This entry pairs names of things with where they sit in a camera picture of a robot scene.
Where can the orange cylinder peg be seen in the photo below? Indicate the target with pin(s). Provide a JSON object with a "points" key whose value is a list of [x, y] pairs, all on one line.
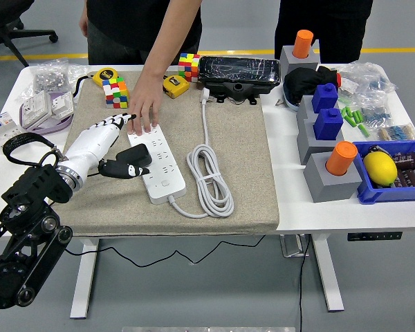
{"points": [[302, 43], [340, 159]]}

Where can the clear bag blue components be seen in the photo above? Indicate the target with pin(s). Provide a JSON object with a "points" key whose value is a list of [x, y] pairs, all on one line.
{"points": [[375, 115]]}

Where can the person's right forearm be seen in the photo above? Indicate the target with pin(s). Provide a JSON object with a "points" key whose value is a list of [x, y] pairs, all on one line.
{"points": [[83, 22]]}

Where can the clear bag of screws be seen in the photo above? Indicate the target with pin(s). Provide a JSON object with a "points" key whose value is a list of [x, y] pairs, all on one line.
{"points": [[48, 77]]}

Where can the black plug adapter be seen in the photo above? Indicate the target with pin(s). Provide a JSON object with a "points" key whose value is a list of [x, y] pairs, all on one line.
{"points": [[135, 154]]}

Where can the small black yellow tool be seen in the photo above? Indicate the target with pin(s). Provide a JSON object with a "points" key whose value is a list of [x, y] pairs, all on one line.
{"points": [[375, 149]]}

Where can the black device wrapped in film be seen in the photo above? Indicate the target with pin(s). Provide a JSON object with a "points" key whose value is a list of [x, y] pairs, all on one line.
{"points": [[238, 72]]}

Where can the white power strip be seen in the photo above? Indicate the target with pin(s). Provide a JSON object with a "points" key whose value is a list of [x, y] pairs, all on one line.
{"points": [[166, 183]]}

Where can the yellow tape measure silver clip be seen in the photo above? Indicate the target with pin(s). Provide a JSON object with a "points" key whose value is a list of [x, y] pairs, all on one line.
{"points": [[176, 86]]}

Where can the large clear plastic bag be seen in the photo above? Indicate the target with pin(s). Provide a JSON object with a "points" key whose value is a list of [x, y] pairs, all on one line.
{"points": [[366, 79]]}

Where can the clear bag of resistors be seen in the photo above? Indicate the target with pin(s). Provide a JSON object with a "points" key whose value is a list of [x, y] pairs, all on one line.
{"points": [[397, 132]]}

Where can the blue square peg block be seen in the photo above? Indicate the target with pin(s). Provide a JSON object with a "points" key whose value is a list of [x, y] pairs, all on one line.
{"points": [[324, 98], [328, 124]]}

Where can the grey-brown fabric mat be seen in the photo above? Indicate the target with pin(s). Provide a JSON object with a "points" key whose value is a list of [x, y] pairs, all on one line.
{"points": [[228, 155]]}

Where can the white table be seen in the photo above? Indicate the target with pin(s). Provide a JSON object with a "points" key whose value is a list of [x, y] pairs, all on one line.
{"points": [[314, 218]]}

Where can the person's left hand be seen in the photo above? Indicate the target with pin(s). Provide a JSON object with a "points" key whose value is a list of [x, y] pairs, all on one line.
{"points": [[147, 102]]}

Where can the black cloth bundle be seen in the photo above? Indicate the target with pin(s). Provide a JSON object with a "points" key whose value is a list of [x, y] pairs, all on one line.
{"points": [[301, 83]]}

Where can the silver metal bracket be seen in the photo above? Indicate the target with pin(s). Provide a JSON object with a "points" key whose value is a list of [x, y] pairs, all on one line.
{"points": [[292, 246]]}

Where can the colourful twisted puzzle cube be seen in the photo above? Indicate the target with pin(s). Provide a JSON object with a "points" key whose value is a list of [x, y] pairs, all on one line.
{"points": [[117, 93]]}

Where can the yellow lemon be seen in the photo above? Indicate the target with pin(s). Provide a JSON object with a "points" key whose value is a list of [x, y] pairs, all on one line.
{"points": [[380, 167]]}

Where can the small red object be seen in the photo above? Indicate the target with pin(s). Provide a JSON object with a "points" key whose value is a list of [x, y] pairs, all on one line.
{"points": [[339, 80]]}

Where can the person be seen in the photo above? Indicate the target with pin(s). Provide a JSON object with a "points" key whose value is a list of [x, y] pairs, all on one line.
{"points": [[325, 20], [124, 20]]}

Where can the blue plastic bin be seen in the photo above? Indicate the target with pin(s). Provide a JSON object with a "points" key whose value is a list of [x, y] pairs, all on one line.
{"points": [[384, 195]]}

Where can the purple plastic tray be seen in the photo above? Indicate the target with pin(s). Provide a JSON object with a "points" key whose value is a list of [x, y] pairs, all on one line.
{"points": [[48, 130]]}

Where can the dark brown capacitors pile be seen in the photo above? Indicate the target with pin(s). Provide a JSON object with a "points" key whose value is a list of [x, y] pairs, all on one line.
{"points": [[411, 173]]}

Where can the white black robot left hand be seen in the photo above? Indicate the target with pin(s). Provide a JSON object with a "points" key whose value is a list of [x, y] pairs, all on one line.
{"points": [[90, 145]]}

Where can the black office chair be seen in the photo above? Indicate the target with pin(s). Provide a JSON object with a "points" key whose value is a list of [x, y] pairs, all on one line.
{"points": [[7, 10]]}

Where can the person's left forearm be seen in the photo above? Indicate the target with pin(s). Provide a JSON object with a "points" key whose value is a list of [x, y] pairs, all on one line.
{"points": [[173, 31]]}

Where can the grey block round hole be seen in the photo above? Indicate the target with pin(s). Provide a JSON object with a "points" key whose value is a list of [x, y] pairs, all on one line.
{"points": [[297, 64], [328, 188]]}

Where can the white circuit breaker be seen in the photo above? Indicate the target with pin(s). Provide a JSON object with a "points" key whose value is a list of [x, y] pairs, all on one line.
{"points": [[3, 128]]}

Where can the white wall socket panel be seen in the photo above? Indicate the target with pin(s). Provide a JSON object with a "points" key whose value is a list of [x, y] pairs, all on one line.
{"points": [[60, 103], [36, 109]]}

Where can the black table control panel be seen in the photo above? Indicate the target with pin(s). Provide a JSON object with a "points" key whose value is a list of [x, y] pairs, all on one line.
{"points": [[375, 236]]}

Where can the yellow tape measure black label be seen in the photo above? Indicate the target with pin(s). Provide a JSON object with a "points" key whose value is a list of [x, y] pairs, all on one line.
{"points": [[105, 75]]}

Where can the white blue curved object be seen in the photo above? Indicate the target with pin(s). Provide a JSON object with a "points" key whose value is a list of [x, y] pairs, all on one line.
{"points": [[292, 103]]}

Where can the green plastic wall anchor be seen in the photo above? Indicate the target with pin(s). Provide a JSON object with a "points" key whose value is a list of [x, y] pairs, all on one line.
{"points": [[351, 120], [344, 100], [358, 115], [364, 130], [346, 112]]}

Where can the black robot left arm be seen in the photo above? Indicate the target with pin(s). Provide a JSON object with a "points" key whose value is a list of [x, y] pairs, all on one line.
{"points": [[14, 269]]}

